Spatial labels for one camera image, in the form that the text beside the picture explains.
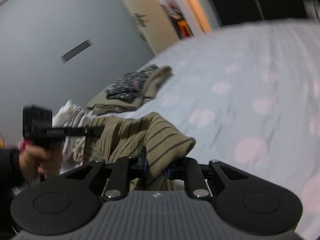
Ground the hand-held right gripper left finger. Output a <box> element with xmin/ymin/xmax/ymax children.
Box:
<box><xmin>65</xmin><ymin>146</ymin><xmax>148</xmax><ymax>201</ymax></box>

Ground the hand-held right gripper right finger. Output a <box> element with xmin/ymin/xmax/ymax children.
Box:
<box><xmin>167</xmin><ymin>158</ymin><xmax>249</xmax><ymax>200</ymax></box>

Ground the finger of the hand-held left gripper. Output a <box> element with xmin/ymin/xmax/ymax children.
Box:
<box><xmin>85</xmin><ymin>127</ymin><xmax>105</xmax><ymax>138</ymax></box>

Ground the olive striped shirt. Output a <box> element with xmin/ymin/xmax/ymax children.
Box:
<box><xmin>72</xmin><ymin>112</ymin><xmax>197</xmax><ymax>192</ymax></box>

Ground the person's left hand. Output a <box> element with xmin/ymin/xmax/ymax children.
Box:
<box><xmin>19</xmin><ymin>142</ymin><xmax>63</xmax><ymax>180</ymax></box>

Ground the dark floral garment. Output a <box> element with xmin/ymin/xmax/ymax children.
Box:
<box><xmin>105</xmin><ymin>64</ymin><xmax>160</xmax><ymax>103</ymax></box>

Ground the beige folded garment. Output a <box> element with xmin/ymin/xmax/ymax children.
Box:
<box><xmin>86</xmin><ymin>66</ymin><xmax>174</xmax><ymax>117</ymax></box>

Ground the beige room door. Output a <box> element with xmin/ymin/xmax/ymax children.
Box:
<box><xmin>107</xmin><ymin>0</ymin><xmax>181</xmax><ymax>55</ymax></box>

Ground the orange stool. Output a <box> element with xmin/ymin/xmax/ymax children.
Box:
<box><xmin>170</xmin><ymin>2</ymin><xmax>195</xmax><ymax>39</ymax></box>

